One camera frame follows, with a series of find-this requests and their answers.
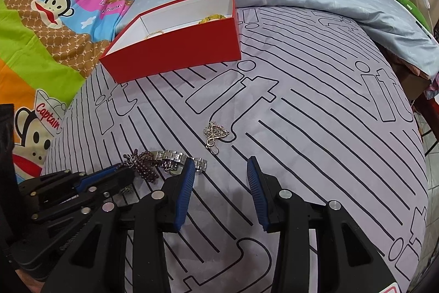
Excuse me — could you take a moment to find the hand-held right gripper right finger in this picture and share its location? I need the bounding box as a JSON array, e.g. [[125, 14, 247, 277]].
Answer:
[[247, 156, 392, 293]]

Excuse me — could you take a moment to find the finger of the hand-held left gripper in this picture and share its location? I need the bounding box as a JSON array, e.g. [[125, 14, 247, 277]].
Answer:
[[19, 165, 121, 206], [31, 169, 135, 223]]

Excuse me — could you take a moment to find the garnet small-bead bracelet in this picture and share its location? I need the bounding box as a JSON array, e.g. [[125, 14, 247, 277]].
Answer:
[[123, 149, 159, 181]]

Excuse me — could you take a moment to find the brown wooden bed frame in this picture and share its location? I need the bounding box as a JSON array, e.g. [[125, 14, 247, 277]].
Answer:
[[394, 53, 436, 143]]

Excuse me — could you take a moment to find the red cardboard box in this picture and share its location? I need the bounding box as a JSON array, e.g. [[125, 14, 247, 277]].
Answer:
[[99, 0, 242, 84]]

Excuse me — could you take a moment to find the grey striped bedsheet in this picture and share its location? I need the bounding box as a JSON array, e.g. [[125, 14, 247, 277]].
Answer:
[[41, 5, 429, 293]]

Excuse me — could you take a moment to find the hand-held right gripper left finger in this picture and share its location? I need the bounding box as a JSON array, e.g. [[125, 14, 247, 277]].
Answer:
[[43, 161, 196, 293]]

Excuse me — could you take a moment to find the silver metal watch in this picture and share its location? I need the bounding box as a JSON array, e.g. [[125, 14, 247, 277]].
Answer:
[[151, 149, 208, 176]]

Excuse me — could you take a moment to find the large yellow crystal bracelet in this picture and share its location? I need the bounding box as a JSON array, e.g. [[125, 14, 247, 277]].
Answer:
[[198, 13, 227, 25]]

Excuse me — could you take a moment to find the silver chain necklace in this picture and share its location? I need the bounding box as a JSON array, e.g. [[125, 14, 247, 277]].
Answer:
[[203, 121, 230, 154]]

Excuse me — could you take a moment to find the colourful monkey print blanket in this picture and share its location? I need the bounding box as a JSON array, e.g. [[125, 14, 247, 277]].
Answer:
[[0, 0, 141, 173]]

